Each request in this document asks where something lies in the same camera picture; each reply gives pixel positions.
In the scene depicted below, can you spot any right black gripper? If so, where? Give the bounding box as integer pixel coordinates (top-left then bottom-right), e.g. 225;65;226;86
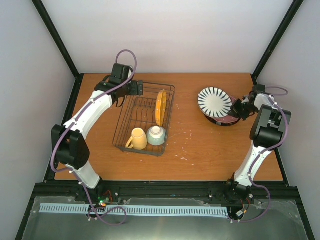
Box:
227;99;258;121

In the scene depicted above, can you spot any pink dotted plate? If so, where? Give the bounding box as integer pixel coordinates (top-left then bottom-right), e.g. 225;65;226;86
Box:
210;95;240;126

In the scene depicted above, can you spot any orange dotted plate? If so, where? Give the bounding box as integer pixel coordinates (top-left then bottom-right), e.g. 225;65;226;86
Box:
155;89;167;127

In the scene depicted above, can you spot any black white striped plate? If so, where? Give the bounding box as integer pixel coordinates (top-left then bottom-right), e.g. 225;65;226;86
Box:
197;87;232;118

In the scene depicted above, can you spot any black rimmed cream plate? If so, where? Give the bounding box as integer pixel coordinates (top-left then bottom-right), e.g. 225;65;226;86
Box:
204;114;241;127

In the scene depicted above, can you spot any dark wire dish rack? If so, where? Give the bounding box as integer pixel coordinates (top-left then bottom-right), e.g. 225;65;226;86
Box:
112;81;176;157

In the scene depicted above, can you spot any light green ceramic bowl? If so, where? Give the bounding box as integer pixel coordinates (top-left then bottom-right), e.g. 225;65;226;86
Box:
146;125;166;146

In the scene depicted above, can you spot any yellow ceramic mug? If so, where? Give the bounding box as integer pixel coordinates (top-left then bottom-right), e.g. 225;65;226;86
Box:
125;127;148;151

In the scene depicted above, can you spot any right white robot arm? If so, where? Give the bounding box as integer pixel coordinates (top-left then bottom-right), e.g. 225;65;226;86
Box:
224;84;292;203

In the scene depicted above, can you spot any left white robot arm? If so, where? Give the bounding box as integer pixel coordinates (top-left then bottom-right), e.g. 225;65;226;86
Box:
50;63;143;202

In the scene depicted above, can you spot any left black frame post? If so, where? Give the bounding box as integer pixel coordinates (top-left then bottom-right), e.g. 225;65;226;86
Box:
31;0;85;81

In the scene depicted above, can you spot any black frame post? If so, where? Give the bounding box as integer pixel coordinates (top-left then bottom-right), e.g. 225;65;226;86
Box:
31;0;85;81
251;0;304;85

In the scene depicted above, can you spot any right black frame post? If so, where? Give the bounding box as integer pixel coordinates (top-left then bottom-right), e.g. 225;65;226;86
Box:
251;0;304;85

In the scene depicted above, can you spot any light blue cable duct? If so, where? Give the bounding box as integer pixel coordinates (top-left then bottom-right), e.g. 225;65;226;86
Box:
39;203;228;218

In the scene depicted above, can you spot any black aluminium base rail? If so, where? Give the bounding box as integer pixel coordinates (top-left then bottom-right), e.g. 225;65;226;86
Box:
32;179;300;205

